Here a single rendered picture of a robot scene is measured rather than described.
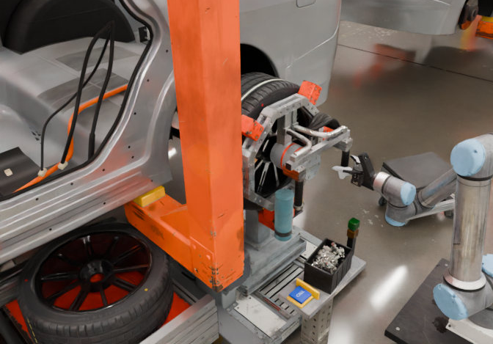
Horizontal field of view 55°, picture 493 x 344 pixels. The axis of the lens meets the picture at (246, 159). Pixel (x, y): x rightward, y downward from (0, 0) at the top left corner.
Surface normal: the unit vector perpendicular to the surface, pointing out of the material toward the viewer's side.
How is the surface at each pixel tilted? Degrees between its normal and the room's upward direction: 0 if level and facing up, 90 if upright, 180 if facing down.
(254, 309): 0
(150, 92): 90
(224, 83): 90
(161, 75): 90
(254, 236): 90
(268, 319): 0
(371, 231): 0
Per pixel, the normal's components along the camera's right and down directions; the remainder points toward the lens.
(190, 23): -0.70, 0.38
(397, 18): -0.40, 0.72
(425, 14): -0.09, 0.68
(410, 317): -0.01, -0.85
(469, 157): -0.91, 0.13
